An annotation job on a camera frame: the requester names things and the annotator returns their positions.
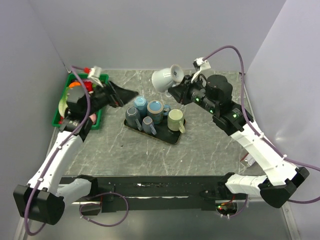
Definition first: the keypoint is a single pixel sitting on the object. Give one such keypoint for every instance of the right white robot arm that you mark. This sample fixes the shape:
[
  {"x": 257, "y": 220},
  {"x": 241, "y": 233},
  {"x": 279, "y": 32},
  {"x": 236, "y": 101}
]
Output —
[{"x": 281, "y": 178}]

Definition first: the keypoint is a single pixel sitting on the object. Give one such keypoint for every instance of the pale green mug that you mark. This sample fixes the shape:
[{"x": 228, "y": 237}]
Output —
[{"x": 175, "y": 121}]

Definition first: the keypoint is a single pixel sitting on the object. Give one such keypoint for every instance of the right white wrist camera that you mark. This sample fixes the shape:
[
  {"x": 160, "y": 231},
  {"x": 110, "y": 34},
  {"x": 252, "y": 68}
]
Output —
[{"x": 201, "y": 66}]

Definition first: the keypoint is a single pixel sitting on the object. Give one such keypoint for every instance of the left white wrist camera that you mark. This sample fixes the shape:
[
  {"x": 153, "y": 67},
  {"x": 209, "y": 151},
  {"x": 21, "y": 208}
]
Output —
[{"x": 94, "y": 75}]

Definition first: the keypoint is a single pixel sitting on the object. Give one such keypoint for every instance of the toy cabbage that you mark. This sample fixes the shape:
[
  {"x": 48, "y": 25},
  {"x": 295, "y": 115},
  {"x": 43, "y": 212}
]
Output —
[{"x": 62, "y": 105}]

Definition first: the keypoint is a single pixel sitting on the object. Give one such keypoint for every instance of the dark grey mug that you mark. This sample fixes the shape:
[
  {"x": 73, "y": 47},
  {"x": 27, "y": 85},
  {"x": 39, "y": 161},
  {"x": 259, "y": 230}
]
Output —
[{"x": 133, "y": 118}]

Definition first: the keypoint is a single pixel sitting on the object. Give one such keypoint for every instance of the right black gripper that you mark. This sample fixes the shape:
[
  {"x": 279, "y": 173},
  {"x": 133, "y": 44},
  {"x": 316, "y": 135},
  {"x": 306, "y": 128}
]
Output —
[{"x": 181, "y": 92}]

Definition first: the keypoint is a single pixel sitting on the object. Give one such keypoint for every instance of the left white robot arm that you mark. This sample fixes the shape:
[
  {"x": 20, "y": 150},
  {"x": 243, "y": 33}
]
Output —
[{"x": 41, "y": 199}]

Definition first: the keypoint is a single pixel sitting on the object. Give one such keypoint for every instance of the black serving tray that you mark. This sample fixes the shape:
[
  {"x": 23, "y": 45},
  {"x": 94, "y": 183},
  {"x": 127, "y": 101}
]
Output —
[{"x": 163, "y": 133}]

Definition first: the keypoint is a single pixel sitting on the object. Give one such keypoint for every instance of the blue mug tan rim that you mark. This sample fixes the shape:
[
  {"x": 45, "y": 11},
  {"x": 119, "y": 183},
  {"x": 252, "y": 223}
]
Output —
[{"x": 156, "y": 110}]

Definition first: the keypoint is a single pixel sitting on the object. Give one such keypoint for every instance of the pink toy onion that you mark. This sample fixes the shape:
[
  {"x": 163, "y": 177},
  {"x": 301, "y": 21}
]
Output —
[{"x": 93, "y": 118}]

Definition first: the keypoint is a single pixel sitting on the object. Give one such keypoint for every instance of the green plastic crate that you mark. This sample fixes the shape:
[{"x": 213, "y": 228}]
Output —
[{"x": 58, "y": 120}]

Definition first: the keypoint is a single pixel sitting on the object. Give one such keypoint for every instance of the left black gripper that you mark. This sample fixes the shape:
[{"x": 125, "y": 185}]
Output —
[{"x": 117, "y": 96}]

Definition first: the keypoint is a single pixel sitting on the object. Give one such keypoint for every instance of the light blue hexagonal mug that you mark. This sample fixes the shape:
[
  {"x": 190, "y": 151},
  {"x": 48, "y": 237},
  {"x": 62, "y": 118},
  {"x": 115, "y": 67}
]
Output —
[{"x": 141, "y": 104}]

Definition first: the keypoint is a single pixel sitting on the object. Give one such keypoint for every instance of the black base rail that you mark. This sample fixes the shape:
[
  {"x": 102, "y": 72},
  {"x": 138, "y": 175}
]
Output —
[{"x": 160, "y": 193}]

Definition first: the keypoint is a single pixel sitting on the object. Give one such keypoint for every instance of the red toy pepper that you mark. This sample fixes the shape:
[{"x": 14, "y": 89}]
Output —
[{"x": 89, "y": 86}]

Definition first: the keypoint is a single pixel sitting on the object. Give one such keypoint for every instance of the white footed mug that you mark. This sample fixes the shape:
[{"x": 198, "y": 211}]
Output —
[{"x": 165, "y": 78}]

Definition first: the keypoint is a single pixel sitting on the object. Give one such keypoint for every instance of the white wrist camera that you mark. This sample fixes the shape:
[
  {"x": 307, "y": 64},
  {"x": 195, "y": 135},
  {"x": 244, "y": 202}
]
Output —
[
  {"x": 94, "y": 75},
  {"x": 201, "y": 66}
]

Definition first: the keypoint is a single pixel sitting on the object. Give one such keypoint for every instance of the small slate grey mug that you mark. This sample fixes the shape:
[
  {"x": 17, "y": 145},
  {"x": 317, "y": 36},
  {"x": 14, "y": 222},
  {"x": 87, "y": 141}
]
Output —
[{"x": 148, "y": 126}]

